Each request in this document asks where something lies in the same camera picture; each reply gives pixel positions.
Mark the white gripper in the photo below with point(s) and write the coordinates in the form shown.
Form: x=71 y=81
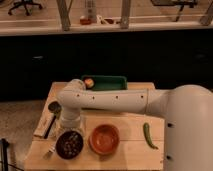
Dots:
x=65 y=125

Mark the grapes bunch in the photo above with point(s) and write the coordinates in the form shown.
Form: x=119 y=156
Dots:
x=70 y=145

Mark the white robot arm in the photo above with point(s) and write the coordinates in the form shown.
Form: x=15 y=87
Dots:
x=187 y=111

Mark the dark purple bowl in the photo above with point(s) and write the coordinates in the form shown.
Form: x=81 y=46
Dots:
x=58 y=145

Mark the orange bowl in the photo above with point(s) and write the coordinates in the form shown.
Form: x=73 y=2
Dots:
x=104 y=139

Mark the silver fork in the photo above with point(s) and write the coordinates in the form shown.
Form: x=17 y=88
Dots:
x=49 y=152

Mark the small orange fruit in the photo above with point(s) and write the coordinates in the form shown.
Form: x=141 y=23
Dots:
x=89 y=82

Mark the green plastic tray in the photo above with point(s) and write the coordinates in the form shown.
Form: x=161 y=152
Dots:
x=106 y=83

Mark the black stand lower left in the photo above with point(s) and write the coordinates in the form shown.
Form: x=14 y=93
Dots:
x=4 y=144

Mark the green chili pepper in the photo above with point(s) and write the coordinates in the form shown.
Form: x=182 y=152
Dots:
x=146 y=131

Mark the red object on shelf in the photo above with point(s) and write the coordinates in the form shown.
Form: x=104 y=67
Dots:
x=84 y=21

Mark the black office chair left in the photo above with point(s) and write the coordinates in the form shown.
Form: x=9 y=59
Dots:
x=24 y=3

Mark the black office chair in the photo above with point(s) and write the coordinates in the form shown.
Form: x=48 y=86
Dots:
x=180 y=3
x=24 y=3

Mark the black office chair right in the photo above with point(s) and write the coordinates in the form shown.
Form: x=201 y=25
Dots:
x=180 y=3

